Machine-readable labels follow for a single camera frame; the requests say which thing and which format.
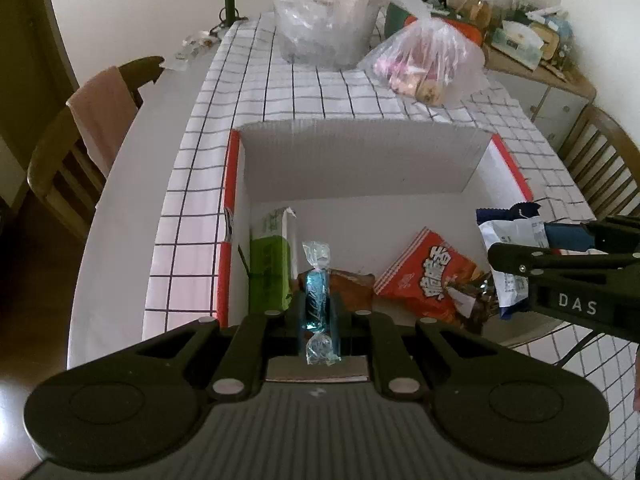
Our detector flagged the dark red foil packet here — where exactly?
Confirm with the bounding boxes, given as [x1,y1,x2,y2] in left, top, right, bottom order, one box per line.
[298,269,376,313]

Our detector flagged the pink towel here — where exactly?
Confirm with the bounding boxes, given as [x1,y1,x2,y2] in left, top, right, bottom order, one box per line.
[66,66,138,178]

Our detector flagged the yellow and blue box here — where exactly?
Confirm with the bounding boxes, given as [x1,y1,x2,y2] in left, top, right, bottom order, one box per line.
[530,7,576,68]

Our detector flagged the large red snack packet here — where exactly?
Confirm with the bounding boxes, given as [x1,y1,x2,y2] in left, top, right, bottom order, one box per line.
[374,226,483,326]

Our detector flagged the clear grey plastic bag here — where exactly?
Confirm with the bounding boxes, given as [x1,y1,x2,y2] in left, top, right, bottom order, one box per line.
[252,0,388,68]

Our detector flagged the white wooden cabinet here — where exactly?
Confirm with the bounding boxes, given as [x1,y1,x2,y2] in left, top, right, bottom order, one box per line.
[482,45,598,148]

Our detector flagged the green snack packet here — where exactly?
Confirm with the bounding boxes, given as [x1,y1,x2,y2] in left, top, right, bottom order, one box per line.
[248,206,298,313]

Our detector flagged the small patterned wrapper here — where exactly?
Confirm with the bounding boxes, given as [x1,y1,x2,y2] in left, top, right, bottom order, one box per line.
[165,30,221,72]

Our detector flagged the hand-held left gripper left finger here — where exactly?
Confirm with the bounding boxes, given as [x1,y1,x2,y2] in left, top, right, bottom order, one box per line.
[132,290,307,402]

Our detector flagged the brown packet with white label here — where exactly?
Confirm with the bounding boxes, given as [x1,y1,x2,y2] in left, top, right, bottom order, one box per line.
[446,280,501,336]

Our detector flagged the pink plastic bag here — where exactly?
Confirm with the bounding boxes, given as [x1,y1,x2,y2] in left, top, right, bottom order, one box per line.
[357,0,488,108]

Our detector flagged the white green tissue box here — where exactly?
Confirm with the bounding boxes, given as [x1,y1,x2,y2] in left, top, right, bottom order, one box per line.
[492,20,543,68]

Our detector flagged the wooden chair with towel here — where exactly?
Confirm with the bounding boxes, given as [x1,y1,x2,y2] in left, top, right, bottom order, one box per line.
[27,56,166,241]

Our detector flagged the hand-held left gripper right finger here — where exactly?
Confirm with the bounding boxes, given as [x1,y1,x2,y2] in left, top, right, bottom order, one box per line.
[330,292,501,402]

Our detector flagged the teal candy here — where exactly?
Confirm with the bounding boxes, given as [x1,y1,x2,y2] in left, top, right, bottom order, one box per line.
[299,241,343,367]

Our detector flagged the dark navy snack packet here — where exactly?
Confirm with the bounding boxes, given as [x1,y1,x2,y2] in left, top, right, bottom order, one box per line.
[475,202,551,321]

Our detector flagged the red cardboard box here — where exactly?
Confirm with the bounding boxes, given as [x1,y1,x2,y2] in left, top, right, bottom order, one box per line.
[215,119,536,381]

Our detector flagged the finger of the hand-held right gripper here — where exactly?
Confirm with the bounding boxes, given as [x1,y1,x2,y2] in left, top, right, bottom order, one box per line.
[544,216,640,251]
[487,242,640,286]

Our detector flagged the green orange container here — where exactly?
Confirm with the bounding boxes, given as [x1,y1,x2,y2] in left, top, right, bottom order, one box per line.
[386,2,483,43]

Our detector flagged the black cable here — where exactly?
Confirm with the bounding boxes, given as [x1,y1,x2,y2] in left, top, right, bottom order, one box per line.
[550,330,618,368]

